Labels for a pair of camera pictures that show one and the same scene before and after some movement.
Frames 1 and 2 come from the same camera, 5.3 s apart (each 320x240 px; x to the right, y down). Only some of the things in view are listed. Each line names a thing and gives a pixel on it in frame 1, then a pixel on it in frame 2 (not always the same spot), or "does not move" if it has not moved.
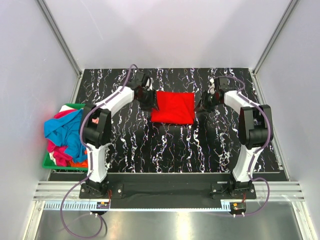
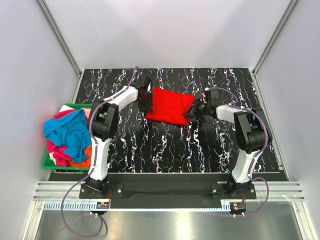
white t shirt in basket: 65,108 does not move
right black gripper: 204,96 to 193,112
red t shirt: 174,107 does not move
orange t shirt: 83,164 does not move
